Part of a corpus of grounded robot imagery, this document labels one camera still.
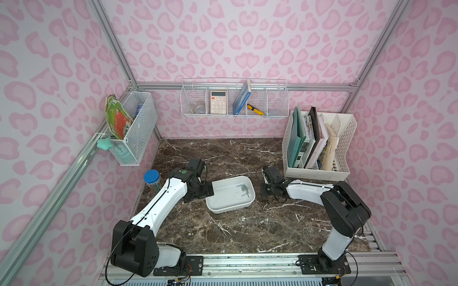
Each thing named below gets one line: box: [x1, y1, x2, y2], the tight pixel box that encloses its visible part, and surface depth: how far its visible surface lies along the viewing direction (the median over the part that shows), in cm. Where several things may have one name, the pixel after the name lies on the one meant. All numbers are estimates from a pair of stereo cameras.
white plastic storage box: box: [205, 175, 256, 214], surface depth 96 cm
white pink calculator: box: [210, 90, 227, 115], surface depth 97 cm
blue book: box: [232, 79, 252, 115], surface depth 90 cm
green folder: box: [287, 106, 307, 169], surface depth 86 cm
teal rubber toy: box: [96, 136, 113, 151], surface depth 64 cm
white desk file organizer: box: [282, 110, 358, 182], surface depth 95 cm
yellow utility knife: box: [246, 103, 265, 116], surface depth 100 cm
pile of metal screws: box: [236, 182, 251, 198], surface depth 97 cm
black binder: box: [302, 106, 321, 170], surface depth 88 cm
